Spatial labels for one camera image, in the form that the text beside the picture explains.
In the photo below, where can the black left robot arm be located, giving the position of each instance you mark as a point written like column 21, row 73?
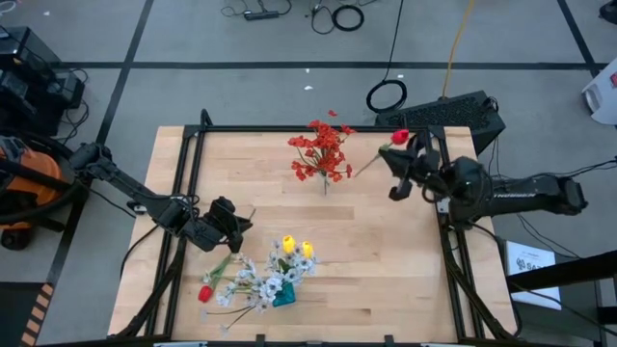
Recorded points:
column 125, row 183

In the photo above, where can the dark mat with hazard stripe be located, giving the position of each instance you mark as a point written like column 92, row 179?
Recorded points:
column 14, row 313

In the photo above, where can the clear glass vase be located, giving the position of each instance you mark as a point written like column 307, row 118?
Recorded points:
column 326, row 185

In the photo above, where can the white printed cardboard box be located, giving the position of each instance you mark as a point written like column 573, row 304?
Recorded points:
column 535, row 250

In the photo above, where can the small red blossom spray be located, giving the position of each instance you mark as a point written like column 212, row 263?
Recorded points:
column 301, row 142

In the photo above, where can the yellow artificial tulip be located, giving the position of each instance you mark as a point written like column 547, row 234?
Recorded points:
column 288, row 244
column 307, row 249

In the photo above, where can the large red blossom spray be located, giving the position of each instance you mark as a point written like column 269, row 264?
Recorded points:
column 332, row 130

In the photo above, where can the black power strip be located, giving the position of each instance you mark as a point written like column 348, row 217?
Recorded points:
column 260, row 15

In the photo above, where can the white artificial flower spray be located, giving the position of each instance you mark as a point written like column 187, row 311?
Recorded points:
column 291, row 275
column 225, row 300

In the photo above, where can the black metal beam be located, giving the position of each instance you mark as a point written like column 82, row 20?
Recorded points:
column 578, row 270

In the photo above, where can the red artificial tulip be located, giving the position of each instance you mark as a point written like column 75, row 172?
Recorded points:
column 400, row 137
column 205, row 294

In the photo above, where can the black metal table frame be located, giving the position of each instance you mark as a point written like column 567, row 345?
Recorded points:
column 241, row 128

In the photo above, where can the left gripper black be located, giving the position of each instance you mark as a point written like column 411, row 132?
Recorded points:
column 214, row 224

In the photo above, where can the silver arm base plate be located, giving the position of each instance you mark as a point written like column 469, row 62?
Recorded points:
column 442, row 205

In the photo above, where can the white plastic device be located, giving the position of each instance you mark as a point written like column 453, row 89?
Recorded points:
column 602, row 96

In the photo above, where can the black equipment foot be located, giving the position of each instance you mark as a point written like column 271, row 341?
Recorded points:
column 611, row 9

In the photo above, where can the black computer tower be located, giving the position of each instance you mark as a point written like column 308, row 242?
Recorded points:
column 24, row 48

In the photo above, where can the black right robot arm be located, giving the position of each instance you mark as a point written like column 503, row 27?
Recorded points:
column 530, row 195

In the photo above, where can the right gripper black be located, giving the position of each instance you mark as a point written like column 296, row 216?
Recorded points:
column 424, row 164

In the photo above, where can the orange vacuum cleaner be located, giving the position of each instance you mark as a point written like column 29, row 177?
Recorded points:
column 34, row 216
column 29, row 193

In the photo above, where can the black electronics box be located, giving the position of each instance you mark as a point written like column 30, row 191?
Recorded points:
column 29, row 101

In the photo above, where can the black keyboard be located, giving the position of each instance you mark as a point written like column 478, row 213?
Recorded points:
column 443, row 115

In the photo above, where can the teal square vase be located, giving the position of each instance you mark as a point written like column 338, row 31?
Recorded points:
column 285, row 298

